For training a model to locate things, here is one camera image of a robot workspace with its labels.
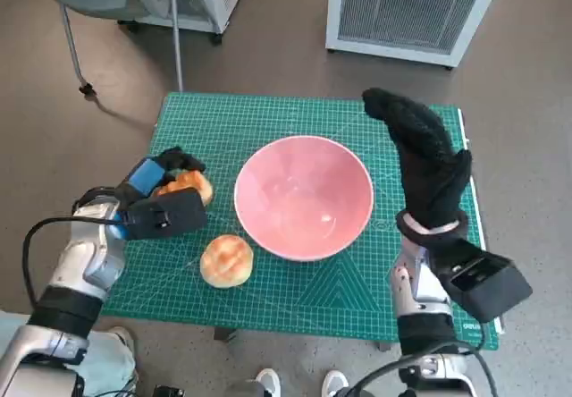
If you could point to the round toy bread bun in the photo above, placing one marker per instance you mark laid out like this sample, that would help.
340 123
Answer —
227 260

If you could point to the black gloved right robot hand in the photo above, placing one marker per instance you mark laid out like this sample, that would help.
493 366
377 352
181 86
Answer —
429 169

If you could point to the long orange toy bread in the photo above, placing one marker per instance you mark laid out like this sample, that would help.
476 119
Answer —
192 184

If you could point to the person's leg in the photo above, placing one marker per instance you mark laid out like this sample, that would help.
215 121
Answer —
107 365

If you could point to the dark table leg bracket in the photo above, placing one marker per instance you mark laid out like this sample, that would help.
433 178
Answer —
224 334
385 346

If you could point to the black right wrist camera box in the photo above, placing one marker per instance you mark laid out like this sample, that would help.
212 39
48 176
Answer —
487 281

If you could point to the person's white shoe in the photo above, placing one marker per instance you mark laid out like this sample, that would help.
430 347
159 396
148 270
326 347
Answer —
123 336
335 383
268 383

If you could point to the green cutting mat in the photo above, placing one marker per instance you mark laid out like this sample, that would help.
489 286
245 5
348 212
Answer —
313 298

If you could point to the white cabinet with mesh grille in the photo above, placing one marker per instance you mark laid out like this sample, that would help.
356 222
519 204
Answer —
415 8

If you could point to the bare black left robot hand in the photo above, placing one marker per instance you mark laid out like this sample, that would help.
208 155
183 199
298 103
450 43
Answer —
145 173

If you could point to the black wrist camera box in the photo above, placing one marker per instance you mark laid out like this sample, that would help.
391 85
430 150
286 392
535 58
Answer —
487 281
170 216

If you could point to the pink bowl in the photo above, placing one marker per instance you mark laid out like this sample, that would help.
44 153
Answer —
304 200

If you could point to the white metal pole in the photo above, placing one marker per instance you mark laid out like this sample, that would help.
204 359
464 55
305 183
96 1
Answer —
176 35

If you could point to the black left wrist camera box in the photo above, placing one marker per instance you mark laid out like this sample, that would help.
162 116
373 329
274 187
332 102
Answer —
170 216

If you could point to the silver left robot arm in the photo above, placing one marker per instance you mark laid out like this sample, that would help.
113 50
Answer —
89 245

